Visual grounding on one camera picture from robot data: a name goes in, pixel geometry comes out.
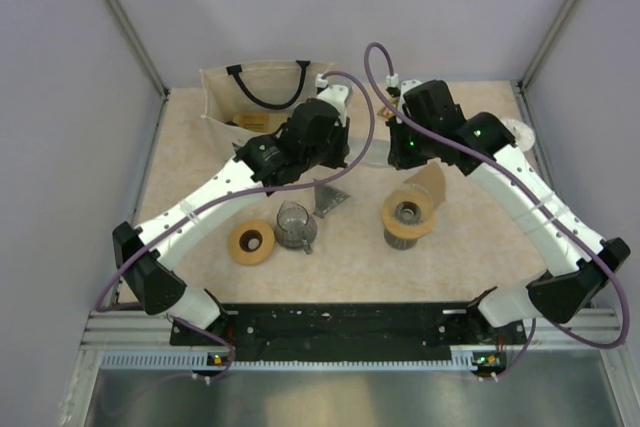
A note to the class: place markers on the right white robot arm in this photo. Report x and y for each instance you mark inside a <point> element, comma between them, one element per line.
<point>572,252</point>

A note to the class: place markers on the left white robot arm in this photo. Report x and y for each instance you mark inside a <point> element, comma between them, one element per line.
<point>150,253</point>

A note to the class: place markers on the grey glass carafe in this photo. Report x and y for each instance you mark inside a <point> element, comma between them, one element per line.
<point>399,243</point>

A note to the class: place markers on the white tape roll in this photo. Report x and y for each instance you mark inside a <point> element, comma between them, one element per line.
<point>524,135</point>

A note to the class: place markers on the glass carafe with handle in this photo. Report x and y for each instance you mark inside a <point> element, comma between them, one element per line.
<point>295,229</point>

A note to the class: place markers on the grey glass dripper cone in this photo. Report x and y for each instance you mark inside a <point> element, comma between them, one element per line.
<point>327,198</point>

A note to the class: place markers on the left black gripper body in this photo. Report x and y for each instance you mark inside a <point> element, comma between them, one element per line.
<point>331,152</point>

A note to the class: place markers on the clear glass dripper cone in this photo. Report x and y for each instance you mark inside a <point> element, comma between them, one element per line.
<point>412,205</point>

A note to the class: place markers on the red yellow candy packet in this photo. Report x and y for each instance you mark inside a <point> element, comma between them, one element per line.
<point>386,112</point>

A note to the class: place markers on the brown box in bag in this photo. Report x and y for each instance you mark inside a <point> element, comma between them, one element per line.
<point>260,122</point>

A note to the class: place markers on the brown paper coffee filter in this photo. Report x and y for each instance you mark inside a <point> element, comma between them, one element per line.
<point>431,178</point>

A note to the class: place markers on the white paper coffee filter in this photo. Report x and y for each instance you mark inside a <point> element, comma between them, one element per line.
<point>376,156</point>

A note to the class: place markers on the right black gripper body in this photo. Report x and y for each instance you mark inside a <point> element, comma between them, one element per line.
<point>411,147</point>

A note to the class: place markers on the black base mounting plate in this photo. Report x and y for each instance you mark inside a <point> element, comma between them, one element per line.
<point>336,332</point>

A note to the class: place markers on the beige canvas tote bag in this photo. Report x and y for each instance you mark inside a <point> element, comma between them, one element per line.
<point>262,87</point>

